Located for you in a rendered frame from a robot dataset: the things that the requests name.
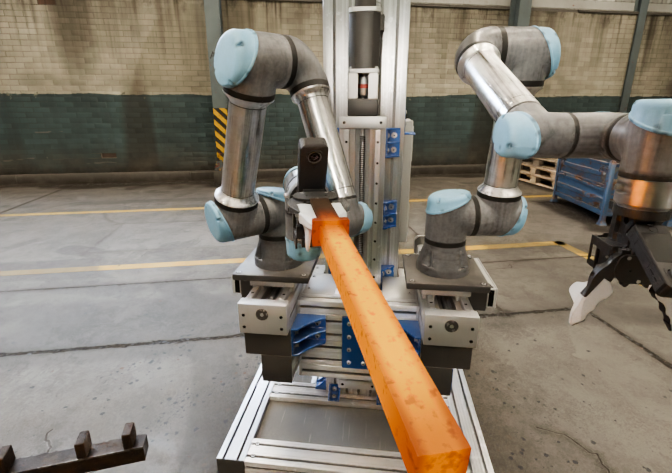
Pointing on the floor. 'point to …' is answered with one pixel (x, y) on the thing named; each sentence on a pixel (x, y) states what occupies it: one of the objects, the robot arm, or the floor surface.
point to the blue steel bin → (588, 184)
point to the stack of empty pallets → (540, 171)
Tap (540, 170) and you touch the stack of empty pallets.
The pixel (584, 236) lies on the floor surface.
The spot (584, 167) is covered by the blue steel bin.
